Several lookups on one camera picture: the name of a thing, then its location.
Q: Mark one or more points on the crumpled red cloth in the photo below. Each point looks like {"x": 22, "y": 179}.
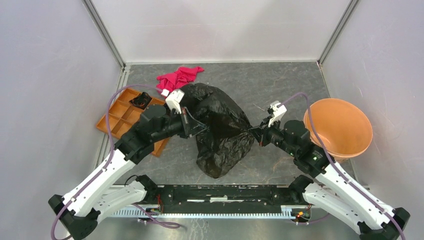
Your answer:
{"x": 181, "y": 77}

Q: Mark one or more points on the white slotted cable duct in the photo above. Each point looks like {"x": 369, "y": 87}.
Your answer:
{"x": 135, "y": 212}

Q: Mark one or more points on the aluminium corner post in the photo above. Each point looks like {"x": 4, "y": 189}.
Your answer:
{"x": 337, "y": 31}
{"x": 101, "y": 27}

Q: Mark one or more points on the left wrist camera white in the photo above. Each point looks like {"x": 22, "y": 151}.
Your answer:
{"x": 173, "y": 99}

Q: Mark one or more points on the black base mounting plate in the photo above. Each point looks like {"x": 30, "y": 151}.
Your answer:
{"x": 223, "y": 199}

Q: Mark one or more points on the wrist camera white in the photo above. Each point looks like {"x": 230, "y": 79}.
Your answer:
{"x": 173, "y": 99}
{"x": 276, "y": 111}

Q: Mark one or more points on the black plastic trash bag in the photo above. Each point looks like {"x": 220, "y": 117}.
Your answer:
{"x": 227, "y": 140}

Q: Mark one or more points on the right aluminium corner post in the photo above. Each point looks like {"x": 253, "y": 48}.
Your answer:
{"x": 337, "y": 31}

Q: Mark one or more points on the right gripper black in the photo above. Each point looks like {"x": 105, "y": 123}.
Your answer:
{"x": 261, "y": 134}

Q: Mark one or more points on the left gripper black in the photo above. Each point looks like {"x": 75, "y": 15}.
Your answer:
{"x": 190, "y": 127}

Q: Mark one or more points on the orange trash bin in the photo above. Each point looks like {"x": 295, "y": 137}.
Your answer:
{"x": 343, "y": 128}

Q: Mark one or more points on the black bag roll back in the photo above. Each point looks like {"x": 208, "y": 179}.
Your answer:
{"x": 140, "y": 99}

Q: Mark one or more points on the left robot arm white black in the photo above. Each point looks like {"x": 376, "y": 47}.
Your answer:
{"x": 84, "y": 207}

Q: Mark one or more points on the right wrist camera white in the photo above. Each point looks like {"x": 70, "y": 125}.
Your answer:
{"x": 276, "y": 111}

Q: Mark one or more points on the orange compartment tray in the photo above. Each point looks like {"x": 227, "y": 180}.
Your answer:
{"x": 123, "y": 114}

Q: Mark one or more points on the left aluminium corner post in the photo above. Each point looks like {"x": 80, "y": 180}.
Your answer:
{"x": 101, "y": 27}

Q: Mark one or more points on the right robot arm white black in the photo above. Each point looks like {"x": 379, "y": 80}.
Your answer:
{"x": 325, "y": 184}

